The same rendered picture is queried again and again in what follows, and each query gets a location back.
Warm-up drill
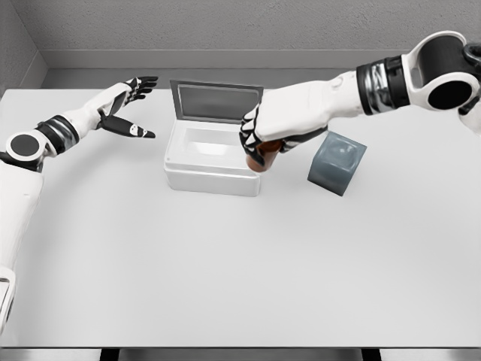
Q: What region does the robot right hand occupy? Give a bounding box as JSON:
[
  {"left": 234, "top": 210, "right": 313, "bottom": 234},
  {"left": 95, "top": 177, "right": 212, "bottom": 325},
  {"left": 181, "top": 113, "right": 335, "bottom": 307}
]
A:
[{"left": 239, "top": 81, "right": 332, "bottom": 167}]

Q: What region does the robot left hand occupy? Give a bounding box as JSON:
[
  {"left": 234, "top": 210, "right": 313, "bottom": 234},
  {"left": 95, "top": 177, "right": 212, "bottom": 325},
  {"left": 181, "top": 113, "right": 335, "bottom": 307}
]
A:
[{"left": 89, "top": 75, "right": 159, "bottom": 139}]

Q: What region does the brown cup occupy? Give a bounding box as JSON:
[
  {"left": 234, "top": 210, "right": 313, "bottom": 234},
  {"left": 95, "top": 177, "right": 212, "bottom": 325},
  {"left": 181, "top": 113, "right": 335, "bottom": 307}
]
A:
[{"left": 245, "top": 139, "right": 283, "bottom": 173}]

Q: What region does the white box with open lid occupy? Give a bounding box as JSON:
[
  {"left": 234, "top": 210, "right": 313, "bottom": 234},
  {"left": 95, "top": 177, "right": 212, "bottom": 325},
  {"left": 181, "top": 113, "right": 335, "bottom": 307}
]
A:
[{"left": 163, "top": 78, "right": 265, "bottom": 197}]

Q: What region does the grey-blue cube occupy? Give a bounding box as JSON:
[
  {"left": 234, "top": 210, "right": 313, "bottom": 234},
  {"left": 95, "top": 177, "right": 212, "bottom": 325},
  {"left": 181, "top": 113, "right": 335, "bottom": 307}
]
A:
[{"left": 307, "top": 132, "right": 368, "bottom": 197}]

